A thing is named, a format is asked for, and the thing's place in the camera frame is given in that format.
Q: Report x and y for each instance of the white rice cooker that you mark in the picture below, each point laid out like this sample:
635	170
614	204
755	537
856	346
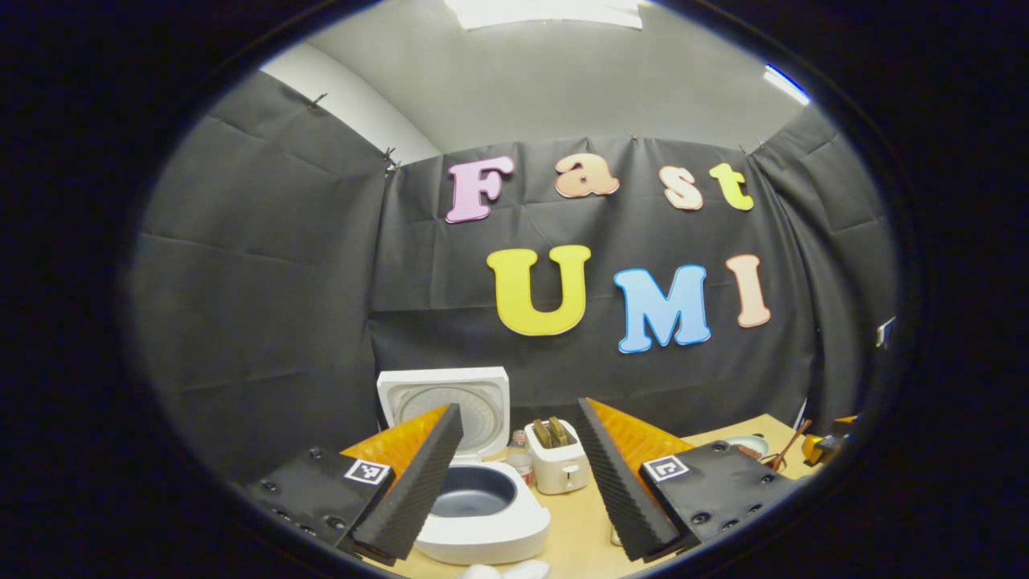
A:
490	523

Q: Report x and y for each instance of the clear plastic water bottle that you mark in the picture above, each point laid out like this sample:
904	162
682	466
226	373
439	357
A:
521	460

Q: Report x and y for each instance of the brown steak piece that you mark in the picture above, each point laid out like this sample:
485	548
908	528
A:
746	452

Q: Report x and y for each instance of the brown toast slice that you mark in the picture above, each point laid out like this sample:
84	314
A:
551	433

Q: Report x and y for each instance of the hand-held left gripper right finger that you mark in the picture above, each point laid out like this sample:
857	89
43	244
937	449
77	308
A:
619	490

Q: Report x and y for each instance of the black backdrop cloth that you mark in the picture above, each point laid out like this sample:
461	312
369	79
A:
281	305

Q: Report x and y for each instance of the white toaster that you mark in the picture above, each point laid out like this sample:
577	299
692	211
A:
559	466

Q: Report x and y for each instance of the pale green plate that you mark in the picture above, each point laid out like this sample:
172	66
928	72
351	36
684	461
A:
752	442

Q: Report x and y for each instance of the small ceiling light panel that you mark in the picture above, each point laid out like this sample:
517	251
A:
786	84

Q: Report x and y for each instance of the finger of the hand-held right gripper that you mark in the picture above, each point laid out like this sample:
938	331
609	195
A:
824	446

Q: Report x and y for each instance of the large ceiling light panel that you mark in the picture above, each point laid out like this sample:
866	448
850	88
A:
547	12

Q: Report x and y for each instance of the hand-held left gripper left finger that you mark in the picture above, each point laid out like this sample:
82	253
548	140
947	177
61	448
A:
410	498

